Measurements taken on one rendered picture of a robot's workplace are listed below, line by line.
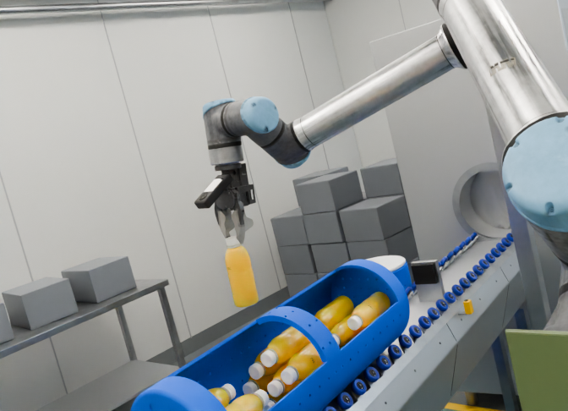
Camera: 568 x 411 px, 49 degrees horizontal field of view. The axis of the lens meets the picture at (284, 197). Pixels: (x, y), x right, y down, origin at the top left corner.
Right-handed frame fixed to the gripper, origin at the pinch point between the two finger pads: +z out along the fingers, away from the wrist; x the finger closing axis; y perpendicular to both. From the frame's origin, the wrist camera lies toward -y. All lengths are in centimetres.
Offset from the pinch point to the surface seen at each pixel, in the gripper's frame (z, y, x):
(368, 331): 30.4, 21.9, -24.5
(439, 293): 40, 90, -10
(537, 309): 49, 106, -40
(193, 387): 23.4, -36.1, -19.8
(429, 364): 52, 54, -23
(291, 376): 33.2, -5.6, -19.1
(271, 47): -117, 381, 305
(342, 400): 45, 9, -23
